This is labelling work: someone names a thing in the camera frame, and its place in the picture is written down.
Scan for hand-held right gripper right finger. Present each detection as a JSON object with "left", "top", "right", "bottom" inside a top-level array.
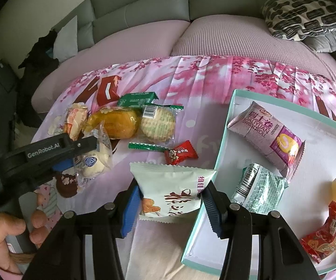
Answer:
[{"left": 201, "top": 181, "right": 321, "bottom": 280}]

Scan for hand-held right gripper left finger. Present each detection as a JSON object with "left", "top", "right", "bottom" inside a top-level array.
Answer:
[{"left": 22, "top": 178, "right": 143, "bottom": 280}]

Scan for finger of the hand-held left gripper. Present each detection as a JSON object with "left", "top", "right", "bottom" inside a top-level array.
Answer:
[
  {"left": 51, "top": 157, "right": 79, "bottom": 172},
  {"left": 59, "top": 133, "right": 99, "bottom": 154}
]

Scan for white bun clear packet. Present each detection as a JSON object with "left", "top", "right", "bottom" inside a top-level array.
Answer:
[{"left": 73, "top": 124, "right": 113, "bottom": 187}]

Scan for white snack packet orange print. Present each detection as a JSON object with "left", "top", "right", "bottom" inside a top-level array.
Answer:
[{"left": 129, "top": 162, "right": 217, "bottom": 224}]

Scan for silver green snack packet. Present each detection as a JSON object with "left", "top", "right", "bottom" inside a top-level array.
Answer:
[{"left": 230, "top": 162, "right": 289, "bottom": 214}]

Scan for red packet with white strip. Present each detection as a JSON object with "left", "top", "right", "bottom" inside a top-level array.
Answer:
[{"left": 96, "top": 75, "right": 121, "bottom": 103}]

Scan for pink cake roll packet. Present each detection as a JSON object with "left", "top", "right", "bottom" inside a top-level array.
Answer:
[{"left": 227, "top": 101, "right": 306, "bottom": 178}]

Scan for red peanut snack packet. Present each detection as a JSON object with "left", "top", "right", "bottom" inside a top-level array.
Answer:
[{"left": 300, "top": 201, "right": 336, "bottom": 264}]

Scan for teal rimmed white box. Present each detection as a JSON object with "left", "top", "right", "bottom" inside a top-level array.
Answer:
[{"left": 180, "top": 89, "right": 336, "bottom": 276}]

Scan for person's left hand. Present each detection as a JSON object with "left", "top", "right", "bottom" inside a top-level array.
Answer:
[{"left": 0, "top": 210, "right": 52, "bottom": 269}]

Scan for orange yellow snack packet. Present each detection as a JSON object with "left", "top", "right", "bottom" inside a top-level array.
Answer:
[{"left": 64, "top": 103, "right": 89, "bottom": 141}]

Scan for yellow cake clear packet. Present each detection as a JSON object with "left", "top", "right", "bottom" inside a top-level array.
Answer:
[{"left": 82, "top": 107, "right": 143, "bottom": 140}]

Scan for thin green candy stick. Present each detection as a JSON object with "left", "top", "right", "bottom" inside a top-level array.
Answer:
[{"left": 128, "top": 141, "right": 171, "bottom": 153}]

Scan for small red wrapped candy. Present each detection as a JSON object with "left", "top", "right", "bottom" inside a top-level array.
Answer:
[{"left": 164, "top": 140, "right": 199, "bottom": 165}]

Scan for round biscuit clear packet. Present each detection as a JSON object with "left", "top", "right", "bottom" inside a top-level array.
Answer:
[{"left": 139, "top": 104, "right": 184, "bottom": 146}]

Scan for black clothing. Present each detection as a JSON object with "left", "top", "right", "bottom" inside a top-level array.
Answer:
[{"left": 18, "top": 29, "right": 60, "bottom": 129}]

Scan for light grey pillow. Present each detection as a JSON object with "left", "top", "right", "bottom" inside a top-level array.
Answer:
[{"left": 53, "top": 15, "right": 79, "bottom": 63}]

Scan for pink sofa cover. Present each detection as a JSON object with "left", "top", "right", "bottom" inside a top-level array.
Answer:
[{"left": 31, "top": 16, "right": 336, "bottom": 114}]

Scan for pink cartoon printed blanket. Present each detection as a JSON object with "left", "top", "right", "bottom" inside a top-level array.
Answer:
[{"left": 0, "top": 55, "right": 336, "bottom": 280}]

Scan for grey sofa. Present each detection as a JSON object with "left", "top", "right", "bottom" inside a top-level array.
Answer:
[{"left": 51, "top": 0, "right": 336, "bottom": 65}]

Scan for black white patterned pillow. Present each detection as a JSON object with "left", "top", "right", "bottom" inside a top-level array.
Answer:
[{"left": 262, "top": 0, "right": 336, "bottom": 41}]

